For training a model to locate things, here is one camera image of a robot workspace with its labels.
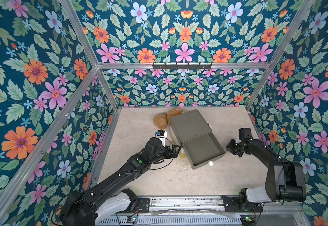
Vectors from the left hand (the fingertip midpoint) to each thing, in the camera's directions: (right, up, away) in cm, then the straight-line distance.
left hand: (177, 147), depth 76 cm
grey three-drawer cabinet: (+10, +7, +3) cm, 12 cm away
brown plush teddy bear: (-10, +15, +23) cm, 29 cm away
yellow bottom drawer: (+4, -8, +12) cm, 14 cm away
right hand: (+34, -3, +15) cm, 37 cm away
